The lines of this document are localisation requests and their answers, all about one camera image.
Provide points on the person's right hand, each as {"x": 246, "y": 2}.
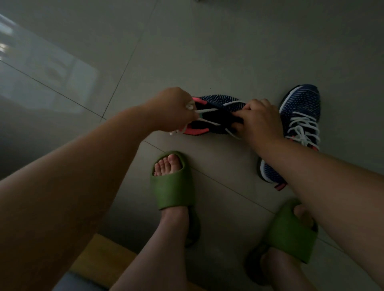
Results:
{"x": 261, "y": 123}

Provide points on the person's left hand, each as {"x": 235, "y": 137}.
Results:
{"x": 171, "y": 111}

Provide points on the white shoelace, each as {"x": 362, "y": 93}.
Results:
{"x": 303, "y": 129}
{"x": 207, "y": 110}

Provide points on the blue knit sneaker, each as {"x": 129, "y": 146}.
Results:
{"x": 300, "y": 99}
{"x": 216, "y": 100}

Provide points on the person's left forearm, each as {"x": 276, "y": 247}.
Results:
{"x": 66, "y": 198}

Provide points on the person's right forearm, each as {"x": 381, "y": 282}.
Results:
{"x": 333, "y": 186}

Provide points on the person's left leg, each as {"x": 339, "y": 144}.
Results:
{"x": 159, "y": 248}

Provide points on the person's leg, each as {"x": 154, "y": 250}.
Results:
{"x": 159, "y": 248}
{"x": 282, "y": 269}

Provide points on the person's right leg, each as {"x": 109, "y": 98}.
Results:
{"x": 282, "y": 269}

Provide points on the green foam slipper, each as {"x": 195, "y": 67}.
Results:
{"x": 174, "y": 189}
{"x": 288, "y": 233}

